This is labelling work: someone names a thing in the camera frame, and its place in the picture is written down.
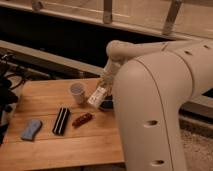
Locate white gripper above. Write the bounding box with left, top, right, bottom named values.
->
left=87, top=80, right=112, bottom=109

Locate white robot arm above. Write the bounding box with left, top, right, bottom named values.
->
left=88, top=40, right=213, bottom=171

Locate dark ceramic bowl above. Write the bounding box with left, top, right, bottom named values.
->
left=100, top=95, right=114, bottom=110

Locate white paper cup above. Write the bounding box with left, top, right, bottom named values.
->
left=70, top=83, right=85, bottom=105

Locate red brown snack bar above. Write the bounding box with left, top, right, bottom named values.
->
left=72, top=113, right=93, bottom=128

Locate black striped rectangular box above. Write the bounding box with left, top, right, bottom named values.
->
left=52, top=108, right=70, bottom=136

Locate black cables and equipment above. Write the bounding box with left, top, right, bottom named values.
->
left=0, top=53, right=29, bottom=146

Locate wooden railing frame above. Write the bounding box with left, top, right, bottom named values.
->
left=0, top=0, right=213, bottom=39

